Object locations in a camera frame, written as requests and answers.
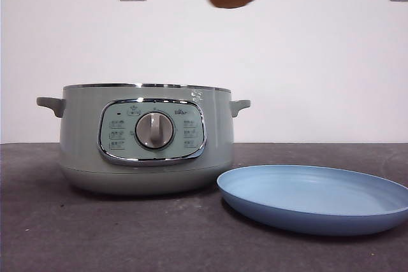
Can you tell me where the pale green electric steamer pot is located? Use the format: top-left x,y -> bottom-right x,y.
36,83 -> 252,196

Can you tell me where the blue round plate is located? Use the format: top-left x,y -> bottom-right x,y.
216,164 -> 408,237

